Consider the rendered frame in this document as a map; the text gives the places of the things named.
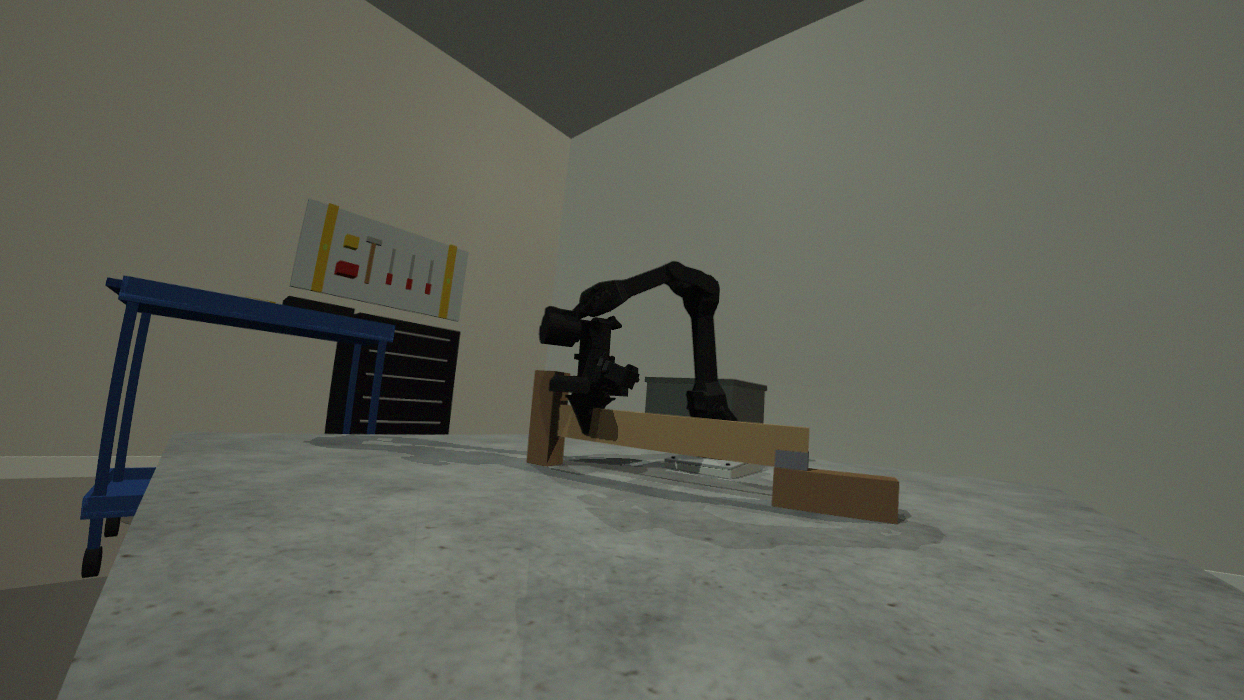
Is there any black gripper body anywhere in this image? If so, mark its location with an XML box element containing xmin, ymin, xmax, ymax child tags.
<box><xmin>549</xmin><ymin>348</ymin><xmax>628</xmax><ymax>397</ymax></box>

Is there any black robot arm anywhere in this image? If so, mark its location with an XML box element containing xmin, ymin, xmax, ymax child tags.
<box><xmin>539</xmin><ymin>261</ymin><xmax>738</xmax><ymax>421</ymax></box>

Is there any long wooden rail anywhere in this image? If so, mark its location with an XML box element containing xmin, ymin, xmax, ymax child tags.
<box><xmin>557</xmin><ymin>405</ymin><xmax>810</xmax><ymax>467</ymax></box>

